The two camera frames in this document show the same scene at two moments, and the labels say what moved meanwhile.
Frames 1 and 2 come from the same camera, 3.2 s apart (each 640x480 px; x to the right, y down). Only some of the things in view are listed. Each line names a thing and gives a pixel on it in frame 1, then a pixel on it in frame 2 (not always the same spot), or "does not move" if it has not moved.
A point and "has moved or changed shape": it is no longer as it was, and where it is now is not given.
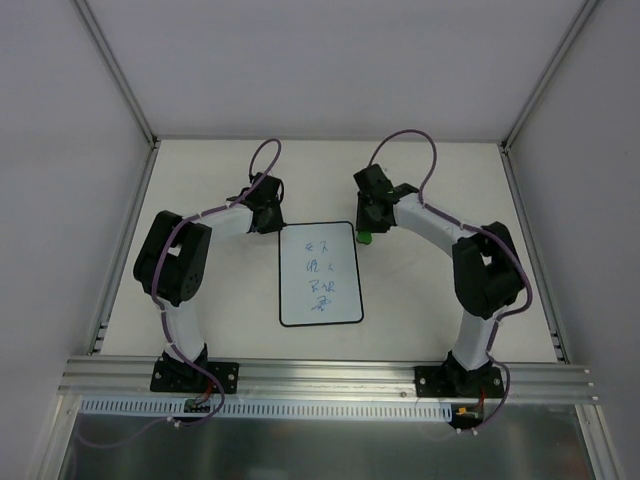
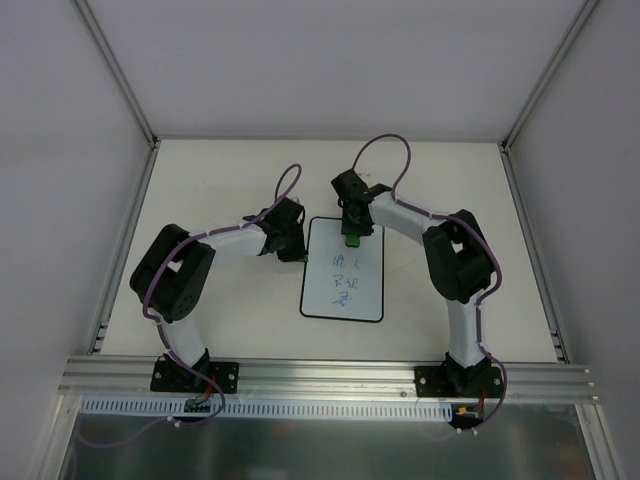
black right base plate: x=450 y=381 does not move
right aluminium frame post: x=583 y=13 does not move
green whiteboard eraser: x=364 y=237 has moved or changed shape
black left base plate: x=173 y=375 does not move
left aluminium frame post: x=87 y=14 does not move
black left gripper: x=270 y=220 -> x=292 y=248
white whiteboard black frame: x=318 y=274 has moved or changed shape
